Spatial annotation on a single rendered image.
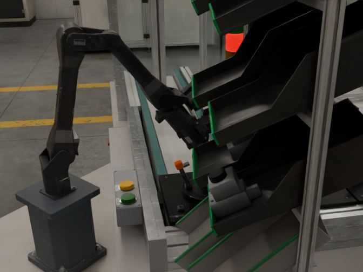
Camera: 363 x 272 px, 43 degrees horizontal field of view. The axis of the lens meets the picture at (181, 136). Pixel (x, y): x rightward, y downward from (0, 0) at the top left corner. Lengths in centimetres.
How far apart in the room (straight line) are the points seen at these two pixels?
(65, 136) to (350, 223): 74
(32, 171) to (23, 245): 224
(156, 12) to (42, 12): 731
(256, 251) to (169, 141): 88
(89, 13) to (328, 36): 594
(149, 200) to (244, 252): 44
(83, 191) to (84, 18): 543
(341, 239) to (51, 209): 74
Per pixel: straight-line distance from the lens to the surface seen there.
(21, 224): 144
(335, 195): 132
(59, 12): 936
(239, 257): 92
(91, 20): 648
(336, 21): 61
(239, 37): 131
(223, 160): 92
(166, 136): 173
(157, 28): 219
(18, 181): 348
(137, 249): 127
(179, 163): 121
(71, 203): 111
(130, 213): 126
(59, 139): 107
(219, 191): 76
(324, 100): 63
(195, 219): 106
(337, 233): 128
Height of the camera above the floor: 164
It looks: 25 degrees down
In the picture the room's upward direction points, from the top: 1 degrees counter-clockwise
